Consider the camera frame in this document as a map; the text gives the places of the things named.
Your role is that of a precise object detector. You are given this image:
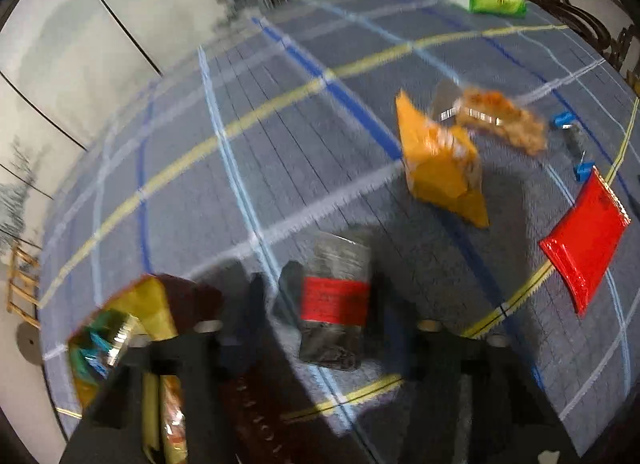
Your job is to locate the orange chip bag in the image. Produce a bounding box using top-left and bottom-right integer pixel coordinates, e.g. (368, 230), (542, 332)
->
(395, 89), (490, 229)

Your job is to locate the round stone disc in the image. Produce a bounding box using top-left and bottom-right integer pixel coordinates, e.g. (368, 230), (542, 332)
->
(15, 322), (42, 367)

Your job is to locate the red snack packet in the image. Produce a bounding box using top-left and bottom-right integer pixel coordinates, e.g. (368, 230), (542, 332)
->
(538, 166), (632, 319)

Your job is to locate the clear bag of brown snacks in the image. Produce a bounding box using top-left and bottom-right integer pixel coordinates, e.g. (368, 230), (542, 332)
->
(432, 81), (549, 157)

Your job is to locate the clear packet with blue ends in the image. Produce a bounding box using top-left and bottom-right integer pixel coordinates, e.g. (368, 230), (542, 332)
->
(551, 111), (597, 182)

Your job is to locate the grey packet with red label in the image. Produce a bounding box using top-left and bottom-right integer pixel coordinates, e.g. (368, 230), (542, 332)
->
(277, 229), (375, 371)

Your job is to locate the red and gold tin box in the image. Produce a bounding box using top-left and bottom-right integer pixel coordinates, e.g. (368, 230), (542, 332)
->
(66, 274), (306, 464)

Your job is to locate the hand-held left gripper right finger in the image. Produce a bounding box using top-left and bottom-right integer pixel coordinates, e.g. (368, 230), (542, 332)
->
(372, 271), (586, 464)

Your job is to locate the painted folding screen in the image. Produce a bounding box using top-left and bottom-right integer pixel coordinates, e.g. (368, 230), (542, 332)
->
(0, 0), (436, 245)

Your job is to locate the light wooden rack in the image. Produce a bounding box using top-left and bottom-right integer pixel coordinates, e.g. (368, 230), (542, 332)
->
(6, 236), (42, 330)

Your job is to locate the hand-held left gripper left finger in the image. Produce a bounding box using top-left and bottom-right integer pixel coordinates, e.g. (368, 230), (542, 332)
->
(60, 271), (281, 464)

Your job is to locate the blue plaid tablecloth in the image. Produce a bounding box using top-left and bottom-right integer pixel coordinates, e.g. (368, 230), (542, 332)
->
(37, 0), (640, 464)

